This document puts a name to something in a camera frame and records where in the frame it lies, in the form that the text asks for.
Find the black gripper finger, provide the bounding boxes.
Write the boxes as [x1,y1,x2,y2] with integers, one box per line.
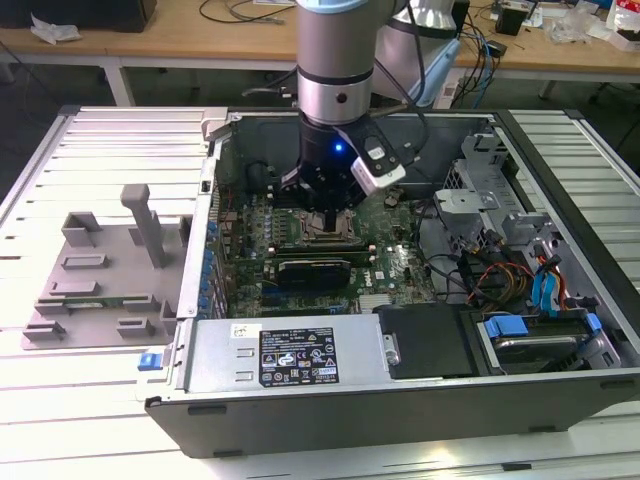
[278,167,333,234]
[330,172,372,234]

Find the silver CPU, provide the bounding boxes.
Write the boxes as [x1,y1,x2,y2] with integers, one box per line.
[312,214,347,237]

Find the black cylinder component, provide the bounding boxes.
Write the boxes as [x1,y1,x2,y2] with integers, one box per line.
[247,159,277,194]

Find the installed green RAM sticks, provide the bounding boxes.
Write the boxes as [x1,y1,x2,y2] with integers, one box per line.
[269,241,377,259]

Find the green motherboard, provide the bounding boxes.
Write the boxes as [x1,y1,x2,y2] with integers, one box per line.
[212,187,441,319]

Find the black graphics card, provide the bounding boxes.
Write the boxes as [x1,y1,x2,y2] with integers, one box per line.
[276,257,353,290]

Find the silver chipset heatsink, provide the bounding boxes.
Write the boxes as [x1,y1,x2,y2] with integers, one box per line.
[357,293,396,314]

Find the silver metal drive cage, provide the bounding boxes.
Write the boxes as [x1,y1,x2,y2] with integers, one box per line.
[432,124,556,261]

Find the white labelled tag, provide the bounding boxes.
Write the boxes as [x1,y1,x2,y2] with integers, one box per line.
[433,79,461,110]

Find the wooden desk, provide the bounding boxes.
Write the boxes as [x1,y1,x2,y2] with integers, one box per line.
[0,0,640,109]

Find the black plastic shroud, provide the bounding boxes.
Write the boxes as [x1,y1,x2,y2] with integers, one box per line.
[374,303,476,379]

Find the silver power supply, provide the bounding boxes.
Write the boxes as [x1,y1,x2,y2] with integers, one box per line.
[184,314,404,394]

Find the tall black box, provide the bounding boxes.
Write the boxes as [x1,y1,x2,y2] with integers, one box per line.
[451,0,471,37]

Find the blue disk carrier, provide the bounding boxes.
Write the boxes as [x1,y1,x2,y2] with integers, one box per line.
[478,312,601,376]

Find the gray parts rack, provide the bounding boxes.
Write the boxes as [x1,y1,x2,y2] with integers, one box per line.
[19,183,194,351]

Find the black open PC case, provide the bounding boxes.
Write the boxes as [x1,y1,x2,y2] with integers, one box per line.
[144,107,640,459]

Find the small black container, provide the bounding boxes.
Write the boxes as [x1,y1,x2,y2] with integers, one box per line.
[494,7,531,36]

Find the silver hard disk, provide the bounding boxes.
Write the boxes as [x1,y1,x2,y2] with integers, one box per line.
[492,333,585,375]

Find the clear plastic bags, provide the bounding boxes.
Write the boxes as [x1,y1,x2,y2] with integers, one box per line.
[547,7,607,44]

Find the crumpled white plastic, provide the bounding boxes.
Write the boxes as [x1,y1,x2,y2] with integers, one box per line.
[29,12,84,44]

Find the red and white bag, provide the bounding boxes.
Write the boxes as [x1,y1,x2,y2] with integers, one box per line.
[606,0,640,51]

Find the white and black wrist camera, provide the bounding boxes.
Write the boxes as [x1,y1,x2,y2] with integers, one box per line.
[333,123,407,191]

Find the black wire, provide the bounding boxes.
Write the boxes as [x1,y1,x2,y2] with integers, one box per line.
[418,199,474,302]

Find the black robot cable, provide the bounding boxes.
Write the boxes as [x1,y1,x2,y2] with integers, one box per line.
[372,0,432,167]

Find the black cable loop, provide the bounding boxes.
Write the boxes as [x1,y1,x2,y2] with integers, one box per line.
[198,0,297,24]

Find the orange and yellow power wires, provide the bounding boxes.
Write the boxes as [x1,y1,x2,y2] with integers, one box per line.
[469,262,534,306]

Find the blue cable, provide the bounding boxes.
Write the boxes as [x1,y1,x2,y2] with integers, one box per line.
[474,24,495,109]

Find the blue data wire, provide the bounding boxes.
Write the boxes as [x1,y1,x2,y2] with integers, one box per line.
[531,252,565,319]

